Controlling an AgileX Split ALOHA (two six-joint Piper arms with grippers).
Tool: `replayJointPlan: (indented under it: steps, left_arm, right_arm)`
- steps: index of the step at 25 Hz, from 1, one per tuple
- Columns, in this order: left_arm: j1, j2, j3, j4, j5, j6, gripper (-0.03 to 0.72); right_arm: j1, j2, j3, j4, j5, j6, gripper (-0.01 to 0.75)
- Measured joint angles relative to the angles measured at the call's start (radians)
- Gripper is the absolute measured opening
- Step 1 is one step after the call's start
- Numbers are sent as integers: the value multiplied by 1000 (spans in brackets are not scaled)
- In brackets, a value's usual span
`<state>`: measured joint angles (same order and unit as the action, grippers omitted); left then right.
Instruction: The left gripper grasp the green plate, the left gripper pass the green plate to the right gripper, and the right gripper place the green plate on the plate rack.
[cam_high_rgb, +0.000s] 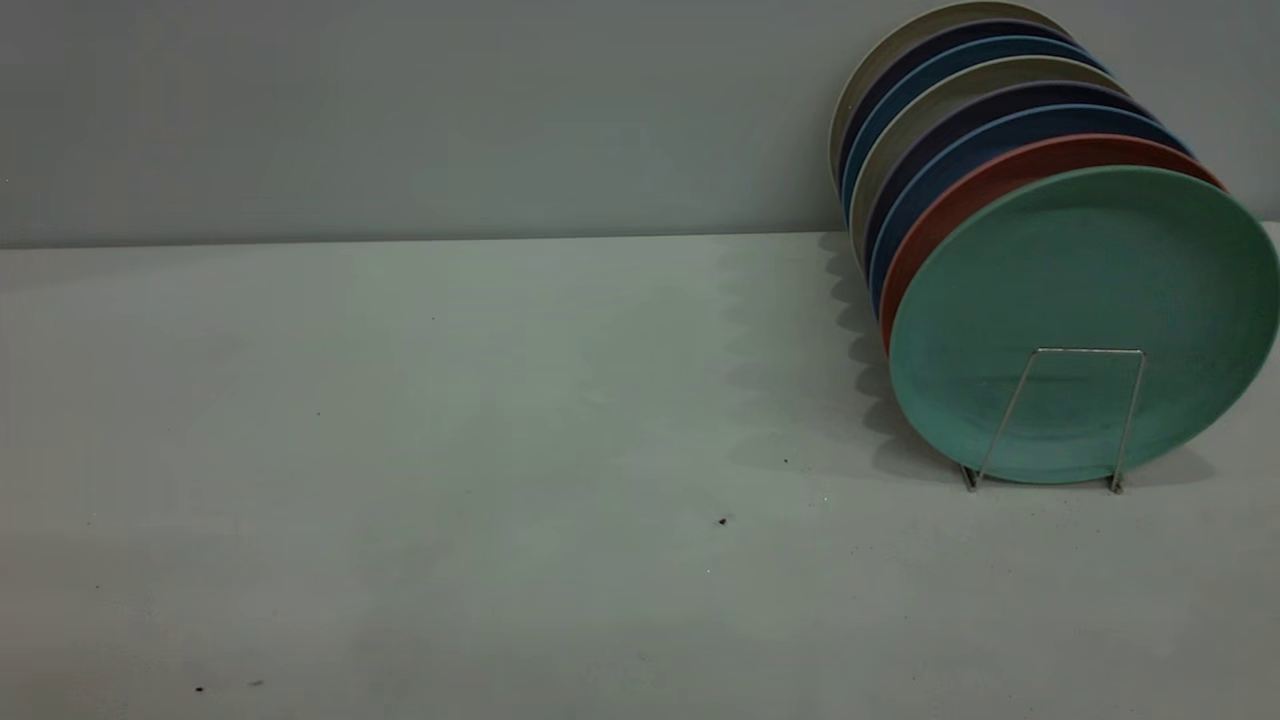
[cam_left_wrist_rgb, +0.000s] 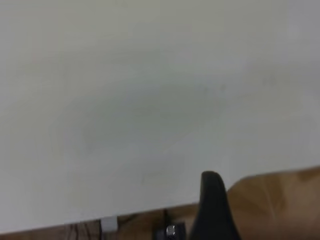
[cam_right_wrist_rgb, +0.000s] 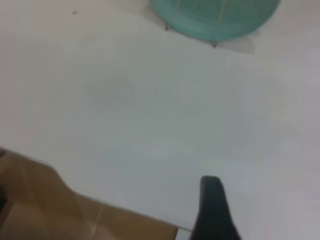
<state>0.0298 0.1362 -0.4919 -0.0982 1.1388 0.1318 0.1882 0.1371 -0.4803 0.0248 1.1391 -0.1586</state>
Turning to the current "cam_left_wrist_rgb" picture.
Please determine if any small white block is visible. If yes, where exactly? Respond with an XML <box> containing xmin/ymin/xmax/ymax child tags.
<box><xmin>100</xmin><ymin>216</ymin><xmax>118</xmax><ymax>233</ymax></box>

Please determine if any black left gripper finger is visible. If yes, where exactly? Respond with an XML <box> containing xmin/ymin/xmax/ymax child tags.
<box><xmin>188</xmin><ymin>170</ymin><xmax>242</xmax><ymax>240</ymax></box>

